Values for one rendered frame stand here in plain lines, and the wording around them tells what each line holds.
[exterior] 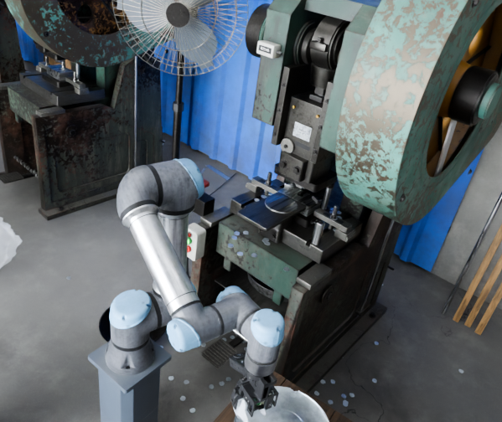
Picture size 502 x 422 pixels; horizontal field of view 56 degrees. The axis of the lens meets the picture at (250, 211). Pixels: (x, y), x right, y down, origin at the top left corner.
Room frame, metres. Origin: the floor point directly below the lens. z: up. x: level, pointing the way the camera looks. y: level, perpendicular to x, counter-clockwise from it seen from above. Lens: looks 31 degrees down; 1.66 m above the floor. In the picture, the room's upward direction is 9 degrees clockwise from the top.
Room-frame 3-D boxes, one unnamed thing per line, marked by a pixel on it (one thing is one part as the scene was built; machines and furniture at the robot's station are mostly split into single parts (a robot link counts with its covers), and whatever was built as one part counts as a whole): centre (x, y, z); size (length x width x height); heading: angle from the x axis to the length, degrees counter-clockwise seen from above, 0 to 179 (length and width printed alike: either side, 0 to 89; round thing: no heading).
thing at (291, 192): (1.62, -0.18, 0.76); 0.15 x 0.09 x 0.05; 54
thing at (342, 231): (1.52, -0.32, 0.76); 0.17 x 0.06 x 0.10; 54
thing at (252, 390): (0.76, -0.08, 0.71); 0.09 x 0.08 x 0.12; 36
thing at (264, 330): (0.77, -0.08, 0.86); 0.09 x 0.08 x 0.11; 42
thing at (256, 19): (1.78, 0.01, 1.31); 0.22 x 0.12 x 0.22; 144
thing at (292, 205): (1.48, -0.08, 0.72); 0.25 x 0.14 x 0.14; 144
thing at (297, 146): (1.59, -0.16, 1.04); 0.17 x 0.15 x 0.30; 144
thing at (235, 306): (0.83, 0.00, 0.86); 0.11 x 0.11 x 0.08; 42
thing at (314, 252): (1.62, -0.18, 0.68); 0.45 x 0.30 x 0.06; 54
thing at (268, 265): (1.74, -0.27, 0.83); 0.79 x 0.43 x 1.34; 144
